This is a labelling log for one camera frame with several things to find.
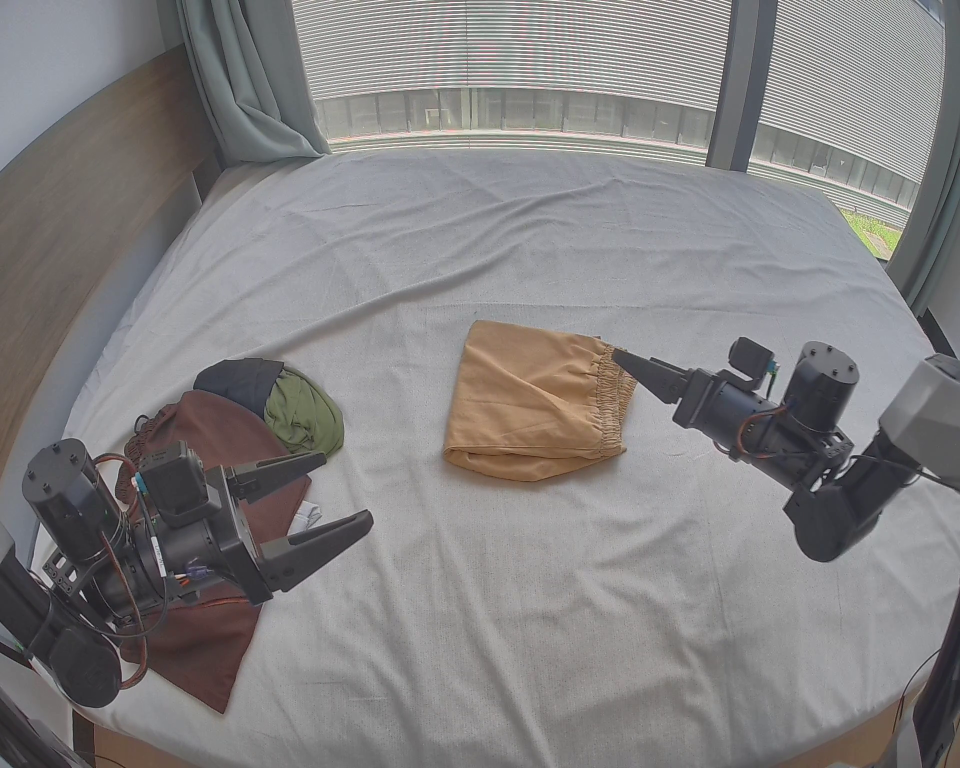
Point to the black garment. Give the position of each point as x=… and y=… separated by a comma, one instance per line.
x=232, y=379

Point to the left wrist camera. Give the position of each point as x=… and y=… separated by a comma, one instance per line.
x=172, y=480

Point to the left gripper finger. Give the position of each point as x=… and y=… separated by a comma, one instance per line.
x=259, y=480
x=296, y=559

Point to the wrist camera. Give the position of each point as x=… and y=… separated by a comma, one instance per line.
x=752, y=361
x=172, y=480

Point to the tan shorts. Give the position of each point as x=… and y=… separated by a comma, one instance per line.
x=525, y=405

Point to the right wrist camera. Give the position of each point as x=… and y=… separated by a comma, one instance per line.
x=752, y=361

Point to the green garment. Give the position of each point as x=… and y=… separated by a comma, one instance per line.
x=307, y=420

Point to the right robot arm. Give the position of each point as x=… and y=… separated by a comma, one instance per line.
x=821, y=390

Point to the window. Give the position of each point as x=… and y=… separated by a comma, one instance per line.
x=739, y=75

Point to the grey-green curtain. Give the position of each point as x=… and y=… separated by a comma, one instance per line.
x=240, y=112
x=941, y=255

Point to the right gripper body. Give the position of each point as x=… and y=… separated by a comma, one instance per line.
x=712, y=405

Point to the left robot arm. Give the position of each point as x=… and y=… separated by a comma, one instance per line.
x=67, y=495

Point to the brown garment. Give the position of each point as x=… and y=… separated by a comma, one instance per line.
x=202, y=645

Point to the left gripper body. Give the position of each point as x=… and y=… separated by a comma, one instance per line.
x=225, y=547

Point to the bed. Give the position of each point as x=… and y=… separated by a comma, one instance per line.
x=562, y=225

